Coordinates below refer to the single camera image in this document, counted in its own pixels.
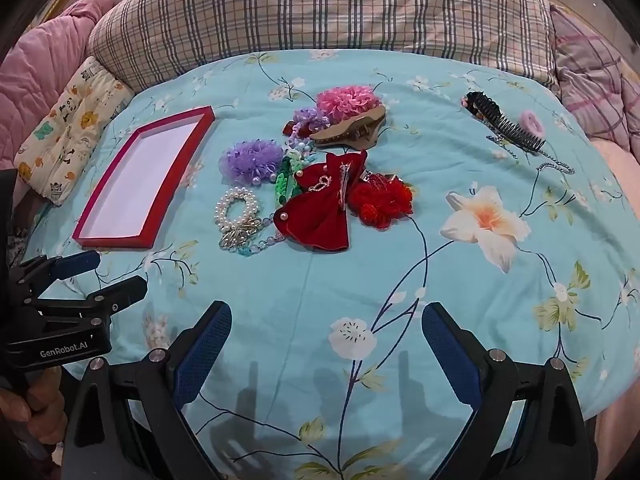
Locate red shallow tray box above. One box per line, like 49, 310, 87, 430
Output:
71, 105, 217, 251

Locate pink plaid blanket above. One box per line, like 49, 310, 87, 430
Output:
550, 5, 640, 153

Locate red velvet bow clip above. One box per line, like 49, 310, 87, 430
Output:
272, 149, 370, 252

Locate small black hair clip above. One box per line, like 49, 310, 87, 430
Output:
462, 91, 548, 153

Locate purple ruffled scrunchie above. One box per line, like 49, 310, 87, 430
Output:
218, 138, 286, 184

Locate beige hair claw clip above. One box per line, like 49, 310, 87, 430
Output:
307, 105, 388, 150

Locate white pearl bracelet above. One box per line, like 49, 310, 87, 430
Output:
215, 186, 263, 251

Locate green braided hair tie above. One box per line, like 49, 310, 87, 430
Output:
272, 152, 306, 211

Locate small purple hair tie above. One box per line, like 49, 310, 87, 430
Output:
282, 106, 328, 141

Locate pink quilt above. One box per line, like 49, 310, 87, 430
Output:
0, 0, 116, 171

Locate teal floral bedsheet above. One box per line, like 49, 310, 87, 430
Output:
20, 49, 640, 480

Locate person's left hand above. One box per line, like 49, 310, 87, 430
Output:
0, 367, 67, 461

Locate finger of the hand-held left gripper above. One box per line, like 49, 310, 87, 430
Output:
12, 250, 101, 289
37, 276, 148, 329

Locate red flower hair clip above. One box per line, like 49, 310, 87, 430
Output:
347, 172, 416, 231

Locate pastel bead bracelet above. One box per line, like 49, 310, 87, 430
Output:
235, 232, 288, 259

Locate plaid pillow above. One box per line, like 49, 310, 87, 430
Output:
87, 0, 561, 93

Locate pink ruffled scrunchie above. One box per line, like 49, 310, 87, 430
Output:
315, 85, 382, 123

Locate silver chain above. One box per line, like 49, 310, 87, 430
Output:
486, 132, 576, 176

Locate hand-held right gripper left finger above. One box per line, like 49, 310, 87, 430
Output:
60, 301, 233, 480

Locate small pink hair tie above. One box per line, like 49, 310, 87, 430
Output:
517, 110, 544, 135

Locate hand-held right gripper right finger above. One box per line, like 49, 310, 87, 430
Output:
421, 302, 598, 480

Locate cartoon print pillow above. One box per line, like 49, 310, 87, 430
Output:
14, 56, 135, 206

